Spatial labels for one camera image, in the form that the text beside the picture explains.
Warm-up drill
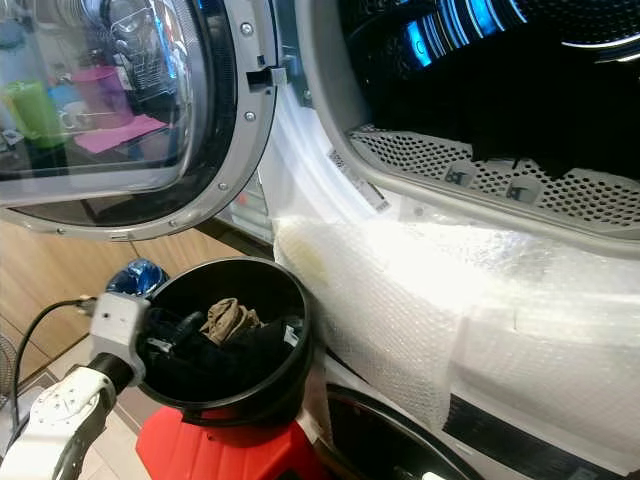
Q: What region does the dark garment with white tag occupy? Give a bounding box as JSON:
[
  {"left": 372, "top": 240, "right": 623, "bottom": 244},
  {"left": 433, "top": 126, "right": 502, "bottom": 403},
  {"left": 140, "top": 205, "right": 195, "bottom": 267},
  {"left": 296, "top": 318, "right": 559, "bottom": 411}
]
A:
[{"left": 145, "top": 320, "right": 306, "bottom": 401}]

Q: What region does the black round bucket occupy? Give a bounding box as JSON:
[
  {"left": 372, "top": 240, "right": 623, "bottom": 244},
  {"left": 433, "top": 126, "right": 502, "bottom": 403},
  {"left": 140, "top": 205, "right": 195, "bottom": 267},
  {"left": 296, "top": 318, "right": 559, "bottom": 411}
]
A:
[{"left": 135, "top": 257, "right": 313, "bottom": 429}]

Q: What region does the white washing machine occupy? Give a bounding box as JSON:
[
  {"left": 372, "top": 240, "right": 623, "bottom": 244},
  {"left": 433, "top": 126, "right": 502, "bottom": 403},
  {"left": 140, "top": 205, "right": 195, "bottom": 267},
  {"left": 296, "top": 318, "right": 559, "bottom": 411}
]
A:
[{"left": 230, "top": 0, "right": 640, "bottom": 480}]

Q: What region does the brown crumpled garment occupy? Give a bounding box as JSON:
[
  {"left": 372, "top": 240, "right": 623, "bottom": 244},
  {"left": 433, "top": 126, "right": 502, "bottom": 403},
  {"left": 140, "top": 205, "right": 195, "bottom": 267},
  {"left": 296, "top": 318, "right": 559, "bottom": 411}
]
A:
[{"left": 198, "top": 297, "right": 264, "bottom": 346}]

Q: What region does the bin with blue liner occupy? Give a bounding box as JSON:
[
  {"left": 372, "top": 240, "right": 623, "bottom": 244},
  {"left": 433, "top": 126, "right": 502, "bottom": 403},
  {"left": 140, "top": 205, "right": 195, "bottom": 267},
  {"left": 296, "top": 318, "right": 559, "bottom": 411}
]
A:
[{"left": 105, "top": 258, "right": 171, "bottom": 298}]

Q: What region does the wooden cabinet front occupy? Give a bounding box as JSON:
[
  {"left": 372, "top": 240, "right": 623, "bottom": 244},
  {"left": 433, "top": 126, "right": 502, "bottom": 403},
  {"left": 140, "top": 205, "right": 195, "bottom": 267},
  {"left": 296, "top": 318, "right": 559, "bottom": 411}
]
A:
[{"left": 0, "top": 220, "right": 231, "bottom": 356}]

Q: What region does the red plastic stool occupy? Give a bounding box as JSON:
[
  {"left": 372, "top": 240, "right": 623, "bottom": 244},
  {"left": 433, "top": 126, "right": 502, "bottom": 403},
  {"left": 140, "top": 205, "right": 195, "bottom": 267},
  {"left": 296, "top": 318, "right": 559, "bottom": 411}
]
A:
[{"left": 135, "top": 405, "right": 331, "bottom": 480}]

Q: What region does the round glass washer door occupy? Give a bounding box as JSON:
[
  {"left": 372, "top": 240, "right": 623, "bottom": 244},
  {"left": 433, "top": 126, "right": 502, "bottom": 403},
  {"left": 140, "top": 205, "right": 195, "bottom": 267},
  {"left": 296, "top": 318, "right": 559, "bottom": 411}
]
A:
[{"left": 0, "top": 0, "right": 296, "bottom": 241}]

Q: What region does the black round lower washer door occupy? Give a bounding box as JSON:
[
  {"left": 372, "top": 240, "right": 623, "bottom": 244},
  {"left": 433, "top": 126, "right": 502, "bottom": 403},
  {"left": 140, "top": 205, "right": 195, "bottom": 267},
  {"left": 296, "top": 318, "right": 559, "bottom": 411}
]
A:
[{"left": 320, "top": 385, "right": 486, "bottom": 480}]

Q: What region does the white barcode label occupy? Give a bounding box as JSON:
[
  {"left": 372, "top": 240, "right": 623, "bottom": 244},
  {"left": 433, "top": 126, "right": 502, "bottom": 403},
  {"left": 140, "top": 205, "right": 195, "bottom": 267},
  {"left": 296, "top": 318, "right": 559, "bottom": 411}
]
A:
[{"left": 325, "top": 150, "right": 391, "bottom": 213}]

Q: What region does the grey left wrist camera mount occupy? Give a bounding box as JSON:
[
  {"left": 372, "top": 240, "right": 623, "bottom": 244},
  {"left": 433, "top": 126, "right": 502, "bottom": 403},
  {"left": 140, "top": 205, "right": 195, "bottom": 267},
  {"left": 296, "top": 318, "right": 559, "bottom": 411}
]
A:
[{"left": 90, "top": 293, "right": 151, "bottom": 361}]

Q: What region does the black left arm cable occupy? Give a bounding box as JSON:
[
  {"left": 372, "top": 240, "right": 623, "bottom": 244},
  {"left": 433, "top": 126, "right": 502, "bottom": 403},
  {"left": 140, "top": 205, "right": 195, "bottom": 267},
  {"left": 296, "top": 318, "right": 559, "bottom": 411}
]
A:
[{"left": 12, "top": 297, "right": 96, "bottom": 441}]

